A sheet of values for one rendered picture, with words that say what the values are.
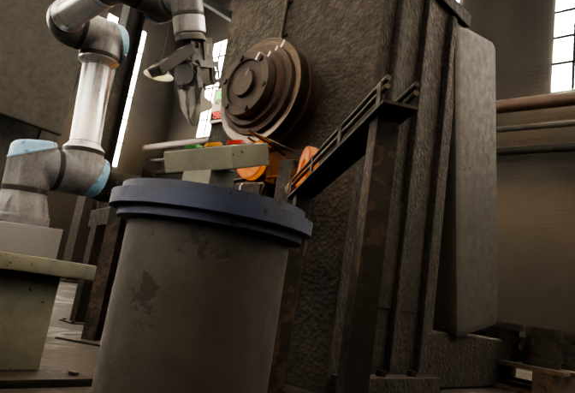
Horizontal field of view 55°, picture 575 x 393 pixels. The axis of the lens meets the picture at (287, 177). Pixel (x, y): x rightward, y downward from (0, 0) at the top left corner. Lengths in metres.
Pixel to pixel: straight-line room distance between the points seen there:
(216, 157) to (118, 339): 0.50
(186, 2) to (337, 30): 1.15
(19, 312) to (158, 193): 0.86
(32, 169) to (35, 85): 3.12
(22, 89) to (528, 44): 6.92
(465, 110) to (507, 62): 6.30
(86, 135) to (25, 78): 3.01
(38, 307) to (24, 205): 0.26
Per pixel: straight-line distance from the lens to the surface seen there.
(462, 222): 2.70
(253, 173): 2.23
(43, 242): 1.58
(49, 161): 1.61
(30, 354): 1.60
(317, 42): 2.45
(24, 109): 4.63
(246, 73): 2.29
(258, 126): 2.24
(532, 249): 8.07
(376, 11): 2.31
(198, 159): 1.22
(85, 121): 1.69
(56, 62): 4.82
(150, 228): 0.80
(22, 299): 1.56
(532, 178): 8.27
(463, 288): 2.73
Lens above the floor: 0.30
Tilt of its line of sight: 12 degrees up
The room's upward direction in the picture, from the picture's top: 9 degrees clockwise
